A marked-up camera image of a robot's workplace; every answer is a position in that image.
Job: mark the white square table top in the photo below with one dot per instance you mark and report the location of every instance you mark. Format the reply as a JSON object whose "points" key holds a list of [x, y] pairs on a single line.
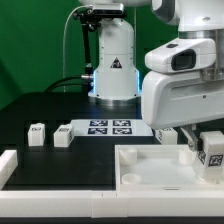
{"points": [[159, 167]]}

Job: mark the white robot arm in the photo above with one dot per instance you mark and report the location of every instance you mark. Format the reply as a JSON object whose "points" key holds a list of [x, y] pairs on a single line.
{"points": [[115, 78]]}

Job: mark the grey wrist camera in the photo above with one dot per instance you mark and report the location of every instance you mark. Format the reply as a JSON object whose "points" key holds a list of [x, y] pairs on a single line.
{"points": [[181, 55]]}

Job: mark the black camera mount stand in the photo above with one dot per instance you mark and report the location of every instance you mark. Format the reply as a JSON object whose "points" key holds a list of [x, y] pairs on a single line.
{"points": [[86, 40]]}

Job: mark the white sheet with fiducial tags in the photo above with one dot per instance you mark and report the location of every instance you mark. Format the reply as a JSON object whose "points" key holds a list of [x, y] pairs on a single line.
{"points": [[110, 127]]}

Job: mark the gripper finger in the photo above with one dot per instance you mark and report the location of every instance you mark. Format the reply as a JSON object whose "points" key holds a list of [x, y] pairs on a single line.
{"points": [[191, 137]]}

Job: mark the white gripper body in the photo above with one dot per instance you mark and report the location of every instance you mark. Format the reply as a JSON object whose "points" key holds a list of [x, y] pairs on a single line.
{"points": [[180, 99]]}

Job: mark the white U-shaped obstacle fence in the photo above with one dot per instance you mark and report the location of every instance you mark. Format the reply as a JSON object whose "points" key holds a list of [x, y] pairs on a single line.
{"points": [[101, 203]]}

